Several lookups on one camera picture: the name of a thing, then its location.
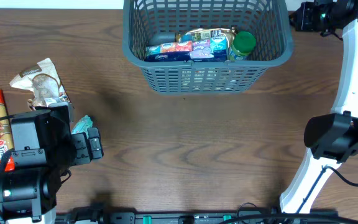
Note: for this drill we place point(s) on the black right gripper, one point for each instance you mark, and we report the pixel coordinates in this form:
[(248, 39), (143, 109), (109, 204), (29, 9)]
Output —
[(304, 12)]

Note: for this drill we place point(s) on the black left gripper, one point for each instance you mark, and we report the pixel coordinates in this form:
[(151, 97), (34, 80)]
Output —
[(89, 152)]

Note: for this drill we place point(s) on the green lid jar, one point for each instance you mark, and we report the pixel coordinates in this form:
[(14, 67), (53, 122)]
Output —
[(242, 46)]

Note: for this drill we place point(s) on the gold foil food pouch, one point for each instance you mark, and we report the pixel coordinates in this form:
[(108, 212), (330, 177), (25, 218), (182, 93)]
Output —
[(202, 34)]

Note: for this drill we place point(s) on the blue tissue pack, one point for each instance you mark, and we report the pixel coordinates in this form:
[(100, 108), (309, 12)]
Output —
[(207, 50)]

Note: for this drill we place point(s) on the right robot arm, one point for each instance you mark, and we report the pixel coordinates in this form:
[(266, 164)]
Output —
[(332, 138)]

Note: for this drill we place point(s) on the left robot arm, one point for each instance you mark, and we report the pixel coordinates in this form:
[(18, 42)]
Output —
[(44, 150)]

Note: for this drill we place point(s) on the small teal packet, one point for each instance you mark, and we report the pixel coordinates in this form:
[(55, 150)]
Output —
[(82, 125)]

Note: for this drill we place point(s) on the grey plastic basket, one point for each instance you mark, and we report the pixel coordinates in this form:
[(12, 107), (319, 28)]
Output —
[(266, 20)]

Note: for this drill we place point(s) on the white brown snack bag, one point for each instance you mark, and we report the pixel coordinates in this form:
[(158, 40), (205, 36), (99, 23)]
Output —
[(43, 81)]

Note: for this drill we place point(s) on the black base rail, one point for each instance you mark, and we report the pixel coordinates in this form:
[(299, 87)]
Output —
[(245, 214)]

